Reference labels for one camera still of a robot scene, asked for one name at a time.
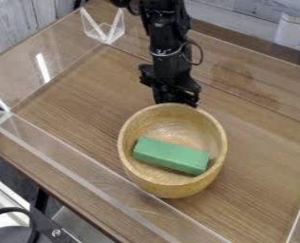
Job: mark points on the white container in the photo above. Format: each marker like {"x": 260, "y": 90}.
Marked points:
{"x": 288, "y": 31}

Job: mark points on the black table leg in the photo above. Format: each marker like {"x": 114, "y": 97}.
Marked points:
{"x": 42, "y": 200}

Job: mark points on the metal bracket with screw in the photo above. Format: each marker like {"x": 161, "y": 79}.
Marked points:
{"x": 50, "y": 232}

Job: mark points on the clear acrylic enclosure wall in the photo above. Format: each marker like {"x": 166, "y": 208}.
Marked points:
{"x": 69, "y": 91}

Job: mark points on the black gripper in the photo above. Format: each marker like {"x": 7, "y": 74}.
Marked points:
{"x": 180, "y": 89}

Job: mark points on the brown wooden bowl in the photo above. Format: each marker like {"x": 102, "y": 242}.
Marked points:
{"x": 182, "y": 125}

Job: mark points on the green rectangular block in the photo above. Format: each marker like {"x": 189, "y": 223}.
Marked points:
{"x": 170, "y": 155}

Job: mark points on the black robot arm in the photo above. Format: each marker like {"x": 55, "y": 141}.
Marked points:
{"x": 166, "y": 24}

